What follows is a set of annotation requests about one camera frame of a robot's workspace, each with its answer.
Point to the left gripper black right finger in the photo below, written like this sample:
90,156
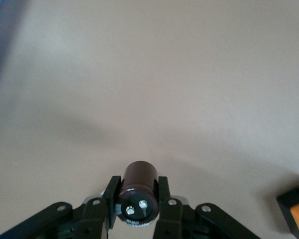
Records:
177,219

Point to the dark brown cylindrical capacitor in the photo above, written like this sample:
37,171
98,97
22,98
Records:
139,179

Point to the brown table cover sheet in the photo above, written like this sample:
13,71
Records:
149,74

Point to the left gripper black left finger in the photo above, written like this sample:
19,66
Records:
89,219

